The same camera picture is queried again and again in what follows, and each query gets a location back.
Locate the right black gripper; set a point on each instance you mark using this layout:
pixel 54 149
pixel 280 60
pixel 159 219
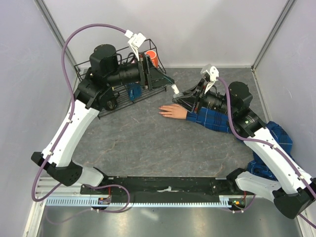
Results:
pixel 188 102

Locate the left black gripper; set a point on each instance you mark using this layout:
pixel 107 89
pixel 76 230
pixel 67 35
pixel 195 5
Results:
pixel 148 81

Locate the nail polish bottle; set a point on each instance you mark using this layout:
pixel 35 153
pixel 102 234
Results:
pixel 176 95

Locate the white nail polish cap brush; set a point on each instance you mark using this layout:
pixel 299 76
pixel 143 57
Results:
pixel 175 89

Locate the blue plaid sleeve forearm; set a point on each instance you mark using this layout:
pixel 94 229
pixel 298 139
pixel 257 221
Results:
pixel 210 119

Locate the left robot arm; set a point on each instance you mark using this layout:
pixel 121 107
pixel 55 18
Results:
pixel 56 158

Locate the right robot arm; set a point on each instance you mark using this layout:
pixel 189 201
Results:
pixel 289 187

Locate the mannequin hand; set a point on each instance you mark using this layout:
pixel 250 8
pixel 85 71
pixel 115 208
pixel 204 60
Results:
pixel 173 111

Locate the orange mug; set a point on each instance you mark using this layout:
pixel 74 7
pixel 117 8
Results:
pixel 153 57

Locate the blue item in rack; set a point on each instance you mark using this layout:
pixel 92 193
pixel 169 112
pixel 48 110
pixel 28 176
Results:
pixel 134 91

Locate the black round object under rack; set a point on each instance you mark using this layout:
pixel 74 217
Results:
pixel 111 104

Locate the black wire dish rack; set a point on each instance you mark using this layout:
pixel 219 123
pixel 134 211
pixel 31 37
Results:
pixel 148 96

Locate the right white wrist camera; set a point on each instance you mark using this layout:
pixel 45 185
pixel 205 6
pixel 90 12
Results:
pixel 211 73

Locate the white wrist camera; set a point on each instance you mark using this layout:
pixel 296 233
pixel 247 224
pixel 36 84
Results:
pixel 211 73
pixel 135 42

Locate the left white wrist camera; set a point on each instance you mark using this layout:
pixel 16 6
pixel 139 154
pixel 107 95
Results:
pixel 135 42

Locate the light blue cable duct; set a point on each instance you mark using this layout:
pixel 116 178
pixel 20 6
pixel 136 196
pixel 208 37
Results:
pixel 219 202

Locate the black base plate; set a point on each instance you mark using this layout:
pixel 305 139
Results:
pixel 175 188

